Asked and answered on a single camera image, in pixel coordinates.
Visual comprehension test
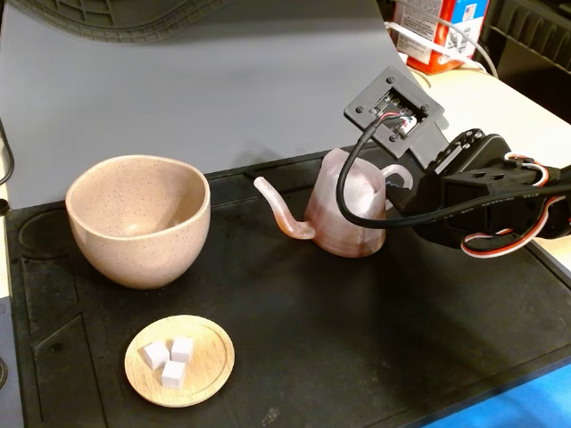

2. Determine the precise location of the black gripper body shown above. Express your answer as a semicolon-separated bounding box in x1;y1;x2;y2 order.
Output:
401;128;559;251

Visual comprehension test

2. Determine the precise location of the translucent pink plastic kettle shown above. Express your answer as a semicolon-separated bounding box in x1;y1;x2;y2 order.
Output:
252;148;415;259

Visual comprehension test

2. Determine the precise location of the speckled beige ceramic cup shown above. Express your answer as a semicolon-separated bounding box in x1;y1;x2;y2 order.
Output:
64;154;211;291

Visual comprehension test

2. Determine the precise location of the black plastic crate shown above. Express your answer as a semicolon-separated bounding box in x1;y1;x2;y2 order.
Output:
472;0;571;97

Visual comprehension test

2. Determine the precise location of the red white blue carton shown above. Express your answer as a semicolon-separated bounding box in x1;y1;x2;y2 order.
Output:
392;0;492;76

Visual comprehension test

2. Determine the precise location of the black silicone work mat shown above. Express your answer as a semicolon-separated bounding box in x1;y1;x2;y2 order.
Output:
4;136;571;428

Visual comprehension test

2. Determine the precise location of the grey backdrop sheet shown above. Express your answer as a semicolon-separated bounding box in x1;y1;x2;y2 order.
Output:
0;0;427;210

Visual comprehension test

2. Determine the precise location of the blue tape strip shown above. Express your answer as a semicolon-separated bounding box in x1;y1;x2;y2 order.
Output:
414;355;571;428

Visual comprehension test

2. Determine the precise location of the round wooden saucer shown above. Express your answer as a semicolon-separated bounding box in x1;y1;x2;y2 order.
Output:
123;314;236;408

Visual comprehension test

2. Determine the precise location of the white sugar cube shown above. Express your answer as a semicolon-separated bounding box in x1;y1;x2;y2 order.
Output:
161;359;187;390
170;336;195;365
142;340;171;372

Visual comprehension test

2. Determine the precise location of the dark grey ribbed mat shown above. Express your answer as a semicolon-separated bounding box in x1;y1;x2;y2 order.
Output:
8;0;233;45

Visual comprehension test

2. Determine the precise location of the grey flat panel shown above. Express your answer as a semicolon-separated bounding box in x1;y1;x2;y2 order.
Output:
0;297;24;428

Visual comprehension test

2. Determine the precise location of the black camera cable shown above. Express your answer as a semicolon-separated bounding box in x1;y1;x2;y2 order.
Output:
335;116;571;229

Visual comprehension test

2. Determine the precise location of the red white servo wire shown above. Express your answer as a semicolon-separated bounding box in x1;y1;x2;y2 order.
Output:
460;151;554;259

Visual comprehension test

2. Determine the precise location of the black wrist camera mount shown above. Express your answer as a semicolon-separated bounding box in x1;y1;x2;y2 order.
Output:
343;65;452;173

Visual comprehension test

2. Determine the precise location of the grey braided cable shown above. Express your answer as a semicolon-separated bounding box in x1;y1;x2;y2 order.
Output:
439;18;500;80

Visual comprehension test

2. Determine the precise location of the flat white strap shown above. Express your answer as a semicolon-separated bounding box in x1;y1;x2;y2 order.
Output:
384;21;475;62

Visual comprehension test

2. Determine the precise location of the thin black cable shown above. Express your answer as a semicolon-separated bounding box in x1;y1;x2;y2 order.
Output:
0;116;16;216

